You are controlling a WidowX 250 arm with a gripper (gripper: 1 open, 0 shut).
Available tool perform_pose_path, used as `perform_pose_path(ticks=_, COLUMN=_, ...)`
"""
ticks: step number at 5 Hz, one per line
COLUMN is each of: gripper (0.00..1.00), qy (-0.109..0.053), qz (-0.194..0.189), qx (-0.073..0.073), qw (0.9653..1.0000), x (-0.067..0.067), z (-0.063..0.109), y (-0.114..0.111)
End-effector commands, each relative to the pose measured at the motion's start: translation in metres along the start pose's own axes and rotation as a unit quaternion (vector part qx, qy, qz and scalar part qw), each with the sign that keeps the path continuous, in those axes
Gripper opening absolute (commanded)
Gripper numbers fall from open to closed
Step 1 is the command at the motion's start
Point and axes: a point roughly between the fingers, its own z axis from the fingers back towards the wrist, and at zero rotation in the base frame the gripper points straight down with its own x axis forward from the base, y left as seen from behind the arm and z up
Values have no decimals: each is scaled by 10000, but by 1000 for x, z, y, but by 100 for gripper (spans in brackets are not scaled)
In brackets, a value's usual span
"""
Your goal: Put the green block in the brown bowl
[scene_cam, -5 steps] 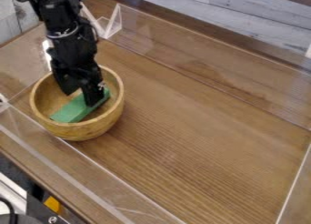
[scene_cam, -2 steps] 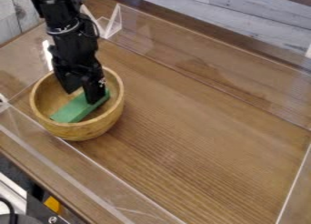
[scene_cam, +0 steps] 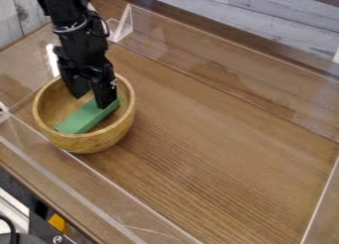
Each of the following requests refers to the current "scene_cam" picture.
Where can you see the clear acrylic front barrier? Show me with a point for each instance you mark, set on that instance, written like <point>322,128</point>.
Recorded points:
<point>107,214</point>

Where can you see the yellow black device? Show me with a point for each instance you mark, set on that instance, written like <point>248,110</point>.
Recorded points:
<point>44,231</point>

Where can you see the green rectangular block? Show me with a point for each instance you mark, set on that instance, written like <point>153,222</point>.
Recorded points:
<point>85,117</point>

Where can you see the clear acrylic corner bracket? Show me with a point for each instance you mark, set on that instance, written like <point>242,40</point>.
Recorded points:
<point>120,28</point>

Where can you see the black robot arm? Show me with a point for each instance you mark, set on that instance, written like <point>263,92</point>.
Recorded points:
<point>68,10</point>

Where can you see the brown wooden bowl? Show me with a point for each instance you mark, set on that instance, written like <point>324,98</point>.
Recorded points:
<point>53,105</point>

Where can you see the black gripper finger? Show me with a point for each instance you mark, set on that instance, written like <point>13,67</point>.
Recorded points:
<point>104,91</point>
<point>75,78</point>

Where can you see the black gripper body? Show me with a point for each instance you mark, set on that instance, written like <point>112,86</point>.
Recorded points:
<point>83,38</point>

